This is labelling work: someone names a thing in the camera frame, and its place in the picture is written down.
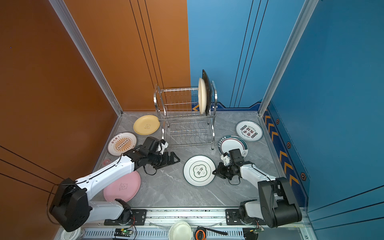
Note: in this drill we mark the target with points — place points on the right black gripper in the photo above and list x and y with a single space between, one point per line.
220 172

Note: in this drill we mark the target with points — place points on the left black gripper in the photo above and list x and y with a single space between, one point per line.
172 157

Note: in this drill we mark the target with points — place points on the white plate green cloud outline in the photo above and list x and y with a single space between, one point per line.
198 171

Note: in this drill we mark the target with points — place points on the chrome two-tier dish rack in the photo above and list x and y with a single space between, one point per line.
182 124

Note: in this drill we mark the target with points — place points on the cream round plate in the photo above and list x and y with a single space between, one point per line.
202 96

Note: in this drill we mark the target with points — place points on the black square floral plate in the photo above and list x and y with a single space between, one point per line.
209 92

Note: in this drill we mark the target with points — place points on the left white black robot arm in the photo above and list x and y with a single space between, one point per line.
72 205

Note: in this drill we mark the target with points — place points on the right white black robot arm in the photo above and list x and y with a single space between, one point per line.
277 204

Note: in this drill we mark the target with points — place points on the white plate green red rim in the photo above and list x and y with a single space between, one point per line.
228 143

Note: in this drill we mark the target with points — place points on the yellow round plate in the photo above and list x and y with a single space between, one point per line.
146 125

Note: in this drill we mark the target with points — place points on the white plate red characters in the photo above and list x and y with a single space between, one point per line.
249 131

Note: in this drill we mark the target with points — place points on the white plate orange sunburst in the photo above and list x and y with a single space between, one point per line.
121 143

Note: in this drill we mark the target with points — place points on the pink round plate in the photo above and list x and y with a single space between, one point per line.
125 188

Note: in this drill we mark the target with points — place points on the green circuit board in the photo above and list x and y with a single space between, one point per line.
124 234

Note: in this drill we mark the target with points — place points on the white round lid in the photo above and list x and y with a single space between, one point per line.
74 235

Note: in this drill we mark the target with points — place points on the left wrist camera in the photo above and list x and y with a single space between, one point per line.
162 146

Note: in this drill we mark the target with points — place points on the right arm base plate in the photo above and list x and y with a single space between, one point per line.
235 217

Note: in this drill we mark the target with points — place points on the aluminium mounting rail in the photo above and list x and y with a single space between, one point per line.
186 213

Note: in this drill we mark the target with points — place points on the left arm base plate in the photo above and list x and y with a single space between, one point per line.
137 218

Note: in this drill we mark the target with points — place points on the white bowl on rail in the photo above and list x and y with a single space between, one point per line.
180 231

